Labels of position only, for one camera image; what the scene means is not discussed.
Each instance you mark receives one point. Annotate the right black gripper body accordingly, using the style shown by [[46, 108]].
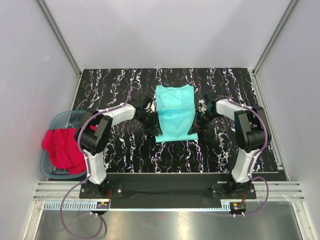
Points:
[[203, 118]]

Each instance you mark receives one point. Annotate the translucent blue plastic basket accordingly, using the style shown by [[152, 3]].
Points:
[[64, 120]]

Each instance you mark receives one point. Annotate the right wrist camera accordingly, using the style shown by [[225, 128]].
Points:
[[208, 103]]

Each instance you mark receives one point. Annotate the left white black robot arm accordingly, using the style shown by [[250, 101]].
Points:
[[92, 136]]

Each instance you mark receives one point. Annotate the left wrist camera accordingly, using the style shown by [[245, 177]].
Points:
[[143, 102]]

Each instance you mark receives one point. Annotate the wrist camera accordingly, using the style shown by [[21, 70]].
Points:
[[143, 102], [208, 103]]

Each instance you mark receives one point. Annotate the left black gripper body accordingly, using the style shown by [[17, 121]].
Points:
[[148, 123]]

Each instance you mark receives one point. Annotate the white slotted cable duct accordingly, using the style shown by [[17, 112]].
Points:
[[97, 206]]

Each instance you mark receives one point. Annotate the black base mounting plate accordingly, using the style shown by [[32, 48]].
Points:
[[163, 177]]

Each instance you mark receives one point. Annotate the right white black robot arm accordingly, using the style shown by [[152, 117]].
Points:
[[252, 135]]

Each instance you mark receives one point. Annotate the teal t shirt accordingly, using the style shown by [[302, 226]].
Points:
[[176, 112]]

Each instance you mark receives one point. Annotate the red t shirt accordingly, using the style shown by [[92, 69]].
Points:
[[63, 150]]

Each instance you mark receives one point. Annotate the aluminium frame rail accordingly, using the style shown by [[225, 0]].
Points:
[[273, 190]]

